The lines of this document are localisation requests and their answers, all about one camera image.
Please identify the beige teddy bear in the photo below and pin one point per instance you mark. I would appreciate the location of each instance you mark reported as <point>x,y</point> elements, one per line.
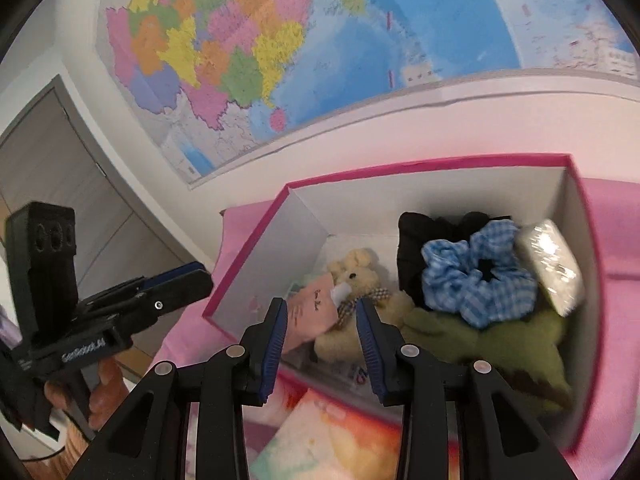
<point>352,275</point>

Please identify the colourful wall map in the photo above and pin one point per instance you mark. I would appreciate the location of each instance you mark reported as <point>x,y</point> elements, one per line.
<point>325,50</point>

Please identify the purple cloth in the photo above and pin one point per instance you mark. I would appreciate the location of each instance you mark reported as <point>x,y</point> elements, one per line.
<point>7,322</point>

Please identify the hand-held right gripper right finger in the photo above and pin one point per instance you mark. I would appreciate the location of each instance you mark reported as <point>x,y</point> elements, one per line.
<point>372,355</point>

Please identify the green felt cloth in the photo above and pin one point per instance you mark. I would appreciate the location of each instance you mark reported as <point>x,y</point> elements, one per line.
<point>500,355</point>

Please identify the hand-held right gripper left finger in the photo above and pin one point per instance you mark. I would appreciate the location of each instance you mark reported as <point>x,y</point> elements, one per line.
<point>274,350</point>

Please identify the pastel tissue pack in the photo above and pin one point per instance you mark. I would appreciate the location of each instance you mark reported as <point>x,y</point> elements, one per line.
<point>330,440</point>

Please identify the clear wrapped white packet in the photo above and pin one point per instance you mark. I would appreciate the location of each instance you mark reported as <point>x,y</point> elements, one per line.
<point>550,265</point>

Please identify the person's left hand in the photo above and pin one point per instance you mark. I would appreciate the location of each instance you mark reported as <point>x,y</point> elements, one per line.
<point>107,385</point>

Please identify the grey door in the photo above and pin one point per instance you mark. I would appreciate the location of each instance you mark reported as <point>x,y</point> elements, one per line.
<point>60,175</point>

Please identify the black cloth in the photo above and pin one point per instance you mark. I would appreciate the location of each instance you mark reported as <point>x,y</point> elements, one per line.
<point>412,245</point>

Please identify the pink storage box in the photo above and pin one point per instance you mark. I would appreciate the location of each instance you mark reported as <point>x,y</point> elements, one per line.
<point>500,195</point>

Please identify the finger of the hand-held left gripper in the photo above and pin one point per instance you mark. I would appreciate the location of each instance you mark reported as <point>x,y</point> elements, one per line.
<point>175,292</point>
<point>175,272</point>

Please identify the blue gingham scrunchie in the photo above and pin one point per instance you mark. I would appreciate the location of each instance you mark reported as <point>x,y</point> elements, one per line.
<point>475,280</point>

